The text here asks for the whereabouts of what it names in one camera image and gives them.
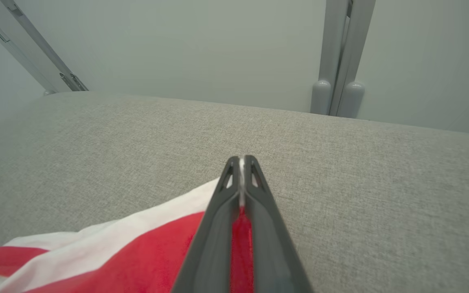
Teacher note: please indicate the grey double metal post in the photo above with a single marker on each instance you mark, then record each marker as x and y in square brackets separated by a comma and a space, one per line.
[340, 61]

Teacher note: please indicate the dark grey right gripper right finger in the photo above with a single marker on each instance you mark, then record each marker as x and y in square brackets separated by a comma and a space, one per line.
[271, 252]

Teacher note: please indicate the red basketball jersey white sleeves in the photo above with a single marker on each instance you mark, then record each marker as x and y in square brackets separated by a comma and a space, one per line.
[136, 256]

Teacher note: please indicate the grey metal partition rail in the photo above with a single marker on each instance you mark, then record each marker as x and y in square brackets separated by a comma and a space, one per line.
[31, 49]

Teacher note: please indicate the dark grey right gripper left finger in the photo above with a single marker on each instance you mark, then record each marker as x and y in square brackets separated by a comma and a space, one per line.
[210, 252]

